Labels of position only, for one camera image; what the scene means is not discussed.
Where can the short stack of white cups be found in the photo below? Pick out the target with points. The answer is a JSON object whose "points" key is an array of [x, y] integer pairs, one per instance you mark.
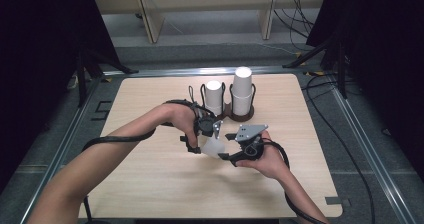
{"points": [[213, 95]]}

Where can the dark brown double cup holder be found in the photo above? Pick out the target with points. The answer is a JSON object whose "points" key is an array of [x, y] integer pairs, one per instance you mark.
{"points": [[245, 117]]}

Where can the metal floor rail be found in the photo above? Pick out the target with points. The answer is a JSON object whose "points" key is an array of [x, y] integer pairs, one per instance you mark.
{"points": [[173, 72], [56, 157], [373, 157]]}

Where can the yellow tape piece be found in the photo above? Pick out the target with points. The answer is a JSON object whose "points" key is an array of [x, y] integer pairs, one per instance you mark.
{"points": [[316, 73], [300, 59]]}

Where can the black tripod stand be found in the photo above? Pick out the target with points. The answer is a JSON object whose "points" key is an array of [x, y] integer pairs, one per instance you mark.
{"points": [[81, 80], [340, 70]]}

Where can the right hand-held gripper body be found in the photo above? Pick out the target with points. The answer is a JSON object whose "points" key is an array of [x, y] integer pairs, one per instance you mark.
{"points": [[250, 132]]}

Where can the black tape strip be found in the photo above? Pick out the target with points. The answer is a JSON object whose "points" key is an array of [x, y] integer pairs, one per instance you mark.
{"points": [[336, 201]]}

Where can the single white paper cup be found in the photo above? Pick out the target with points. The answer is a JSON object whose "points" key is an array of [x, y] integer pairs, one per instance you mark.
{"points": [[213, 148]]}

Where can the tall stack of white cups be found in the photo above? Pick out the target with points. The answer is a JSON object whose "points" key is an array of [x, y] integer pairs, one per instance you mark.
{"points": [[242, 90]]}

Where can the person's right hand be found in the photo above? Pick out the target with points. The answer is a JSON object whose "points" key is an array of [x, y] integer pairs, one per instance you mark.
{"points": [[270, 164]]}

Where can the person's left hand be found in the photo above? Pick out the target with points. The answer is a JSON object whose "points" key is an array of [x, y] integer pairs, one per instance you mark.
{"points": [[181, 119]]}

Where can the black curtain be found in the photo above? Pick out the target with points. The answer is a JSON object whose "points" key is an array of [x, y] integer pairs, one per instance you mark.
{"points": [[383, 50], [40, 67]]}

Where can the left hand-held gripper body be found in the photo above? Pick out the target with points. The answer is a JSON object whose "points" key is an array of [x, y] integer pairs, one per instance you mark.
{"points": [[206, 125]]}

